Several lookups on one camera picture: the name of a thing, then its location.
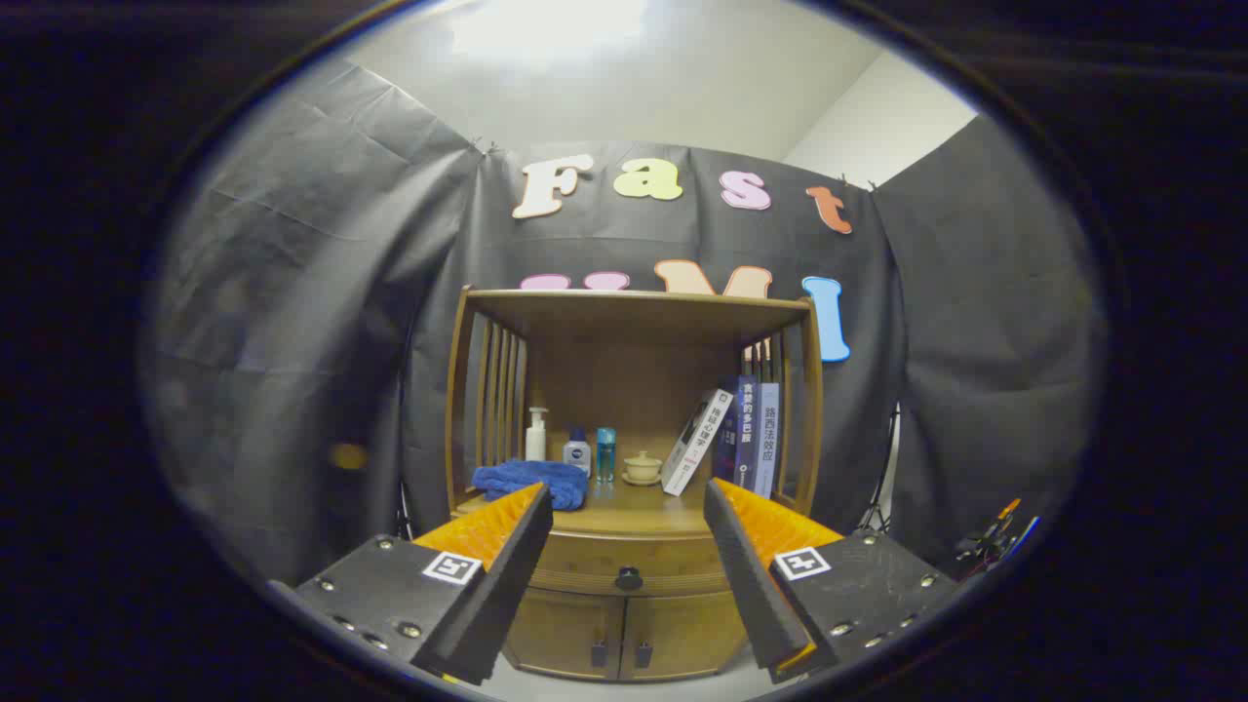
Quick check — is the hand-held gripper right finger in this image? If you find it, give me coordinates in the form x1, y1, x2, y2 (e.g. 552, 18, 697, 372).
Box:
704, 478, 966, 683

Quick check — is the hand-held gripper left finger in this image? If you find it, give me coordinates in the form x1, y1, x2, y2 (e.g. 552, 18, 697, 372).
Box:
268, 483, 554, 686

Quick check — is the wooden cabinet door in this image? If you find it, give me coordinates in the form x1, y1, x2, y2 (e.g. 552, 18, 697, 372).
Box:
619, 590, 747, 681
504, 588, 627, 681

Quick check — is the wooden countertop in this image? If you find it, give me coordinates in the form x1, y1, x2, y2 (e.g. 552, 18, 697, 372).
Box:
453, 473, 810, 537

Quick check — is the wooden cabinet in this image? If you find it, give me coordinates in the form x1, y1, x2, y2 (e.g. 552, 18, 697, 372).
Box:
446, 287, 825, 683

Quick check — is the blue towel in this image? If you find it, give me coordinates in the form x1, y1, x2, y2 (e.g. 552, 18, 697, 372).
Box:
472, 459, 590, 512

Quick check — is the pale grey book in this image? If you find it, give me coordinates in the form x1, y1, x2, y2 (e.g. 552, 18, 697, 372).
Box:
754, 382, 781, 500

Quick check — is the white book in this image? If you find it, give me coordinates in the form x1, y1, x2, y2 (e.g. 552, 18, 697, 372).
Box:
661, 389, 734, 496

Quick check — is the dark blue book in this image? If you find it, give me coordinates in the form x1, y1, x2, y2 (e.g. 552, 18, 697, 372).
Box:
712, 375, 760, 493

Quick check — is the orange and black clamp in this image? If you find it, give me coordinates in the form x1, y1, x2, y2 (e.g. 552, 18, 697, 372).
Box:
955, 497, 1039, 576

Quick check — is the black backdrop cloth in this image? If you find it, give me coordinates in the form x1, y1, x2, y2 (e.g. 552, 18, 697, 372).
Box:
146, 58, 1108, 586

